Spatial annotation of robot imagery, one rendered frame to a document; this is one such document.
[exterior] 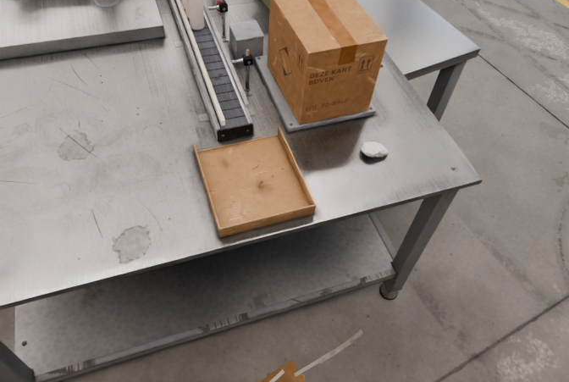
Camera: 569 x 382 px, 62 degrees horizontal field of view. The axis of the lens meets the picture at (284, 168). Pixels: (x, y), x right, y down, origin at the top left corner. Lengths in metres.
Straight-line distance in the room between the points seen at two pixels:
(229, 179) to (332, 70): 0.42
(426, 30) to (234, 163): 1.01
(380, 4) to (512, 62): 1.64
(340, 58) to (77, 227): 0.82
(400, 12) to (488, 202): 1.08
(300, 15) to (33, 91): 0.87
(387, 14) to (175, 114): 0.98
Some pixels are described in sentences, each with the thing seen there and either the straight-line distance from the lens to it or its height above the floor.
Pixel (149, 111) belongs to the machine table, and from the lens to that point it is 1.55.
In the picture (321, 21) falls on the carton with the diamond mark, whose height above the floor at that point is 1.12.
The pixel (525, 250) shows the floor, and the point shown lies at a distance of 2.53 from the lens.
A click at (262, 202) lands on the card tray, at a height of 0.83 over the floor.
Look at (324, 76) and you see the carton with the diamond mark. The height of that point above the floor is 1.03.
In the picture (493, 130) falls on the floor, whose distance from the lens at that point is 3.00.
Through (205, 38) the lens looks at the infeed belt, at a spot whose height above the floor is 0.88.
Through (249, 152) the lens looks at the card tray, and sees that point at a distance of 1.40.
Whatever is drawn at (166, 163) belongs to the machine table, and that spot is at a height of 0.83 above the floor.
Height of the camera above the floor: 1.89
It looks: 50 degrees down
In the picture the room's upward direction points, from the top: 6 degrees clockwise
